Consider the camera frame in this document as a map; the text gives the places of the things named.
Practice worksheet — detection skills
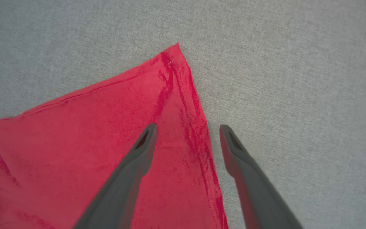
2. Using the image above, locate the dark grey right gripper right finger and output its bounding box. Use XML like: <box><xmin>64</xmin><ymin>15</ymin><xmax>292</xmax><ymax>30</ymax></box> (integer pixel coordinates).
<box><xmin>220</xmin><ymin>124</ymin><xmax>304</xmax><ymax>229</ymax></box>

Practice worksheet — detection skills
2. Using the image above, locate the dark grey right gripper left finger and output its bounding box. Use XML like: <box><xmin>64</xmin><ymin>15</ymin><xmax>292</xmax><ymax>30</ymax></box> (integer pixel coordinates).
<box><xmin>73</xmin><ymin>123</ymin><xmax>159</xmax><ymax>229</ymax></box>

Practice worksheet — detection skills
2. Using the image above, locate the red and white garment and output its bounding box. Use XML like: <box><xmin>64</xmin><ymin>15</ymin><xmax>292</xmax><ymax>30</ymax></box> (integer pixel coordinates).
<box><xmin>0</xmin><ymin>42</ymin><xmax>229</xmax><ymax>229</ymax></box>

